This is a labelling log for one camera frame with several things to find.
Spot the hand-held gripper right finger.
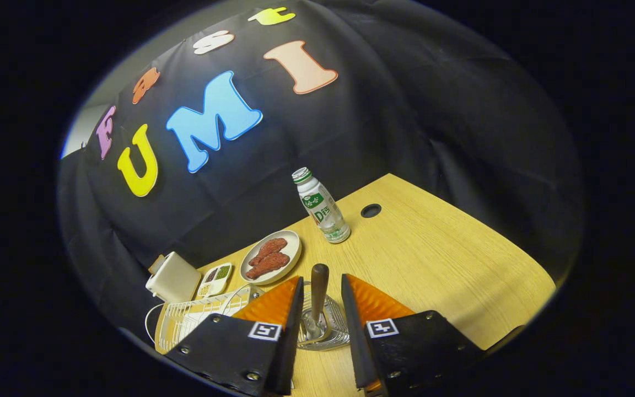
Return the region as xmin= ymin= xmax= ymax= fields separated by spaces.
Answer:
xmin=341 ymin=273 xmax=486 ymax=396

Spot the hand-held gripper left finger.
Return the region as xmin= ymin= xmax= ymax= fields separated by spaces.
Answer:
xmin=163 ymin=276 xmax=304 ymax=396

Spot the small silver wire basket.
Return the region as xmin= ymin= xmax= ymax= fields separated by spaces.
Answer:
xmin=295 ymin=281 xmax=350 ymax=351

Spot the white wire dish rack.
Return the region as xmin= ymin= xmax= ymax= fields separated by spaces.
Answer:
xmin=158 ymin=284 xmax=266 ymax=353

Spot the white divided dish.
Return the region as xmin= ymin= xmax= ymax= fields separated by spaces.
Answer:
xmin=196 ymin=262 xmax=233 ymax=299

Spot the beige round plate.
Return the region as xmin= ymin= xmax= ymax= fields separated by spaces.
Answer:
xmin=239 ymin=230 xmax=302 ymax=286

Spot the brown meat piece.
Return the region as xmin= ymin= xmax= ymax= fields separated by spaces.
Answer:
xmin=245 ymin=252 xmax=290 ymax=280
xmin=249 ymin=238 xmax=288 ymax=267

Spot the white drink bottle green label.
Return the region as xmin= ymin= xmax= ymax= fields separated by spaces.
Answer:
xmin=292 ymin=167 xmax=351 ymax=244

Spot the white toaster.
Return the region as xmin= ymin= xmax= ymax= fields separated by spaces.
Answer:
xmin=146 ymin=251 xmax=202 ymax=304

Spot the black backdrop cloth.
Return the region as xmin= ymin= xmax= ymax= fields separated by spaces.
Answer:
xmin=57 ymin=0 xmax=585 ymax=353

